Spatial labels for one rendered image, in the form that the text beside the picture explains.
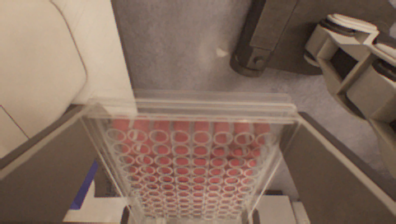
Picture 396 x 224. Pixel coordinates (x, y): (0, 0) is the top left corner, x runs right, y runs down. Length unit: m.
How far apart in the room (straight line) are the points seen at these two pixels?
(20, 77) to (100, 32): 0.15
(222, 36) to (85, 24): 0.88
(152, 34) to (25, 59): 0.92
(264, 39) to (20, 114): 0.92
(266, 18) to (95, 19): 0.74
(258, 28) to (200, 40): 0.35
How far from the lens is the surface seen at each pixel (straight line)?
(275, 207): 2.49
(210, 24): 1.16
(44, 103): 0.36
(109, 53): 0.42
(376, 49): 0.76
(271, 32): 1.02
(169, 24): 1.17
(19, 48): 0.34
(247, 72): 1.08
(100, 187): 0.84
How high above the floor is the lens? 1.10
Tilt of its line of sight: 47 degrees down
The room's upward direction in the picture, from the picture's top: 179 degrees counter-clockwise
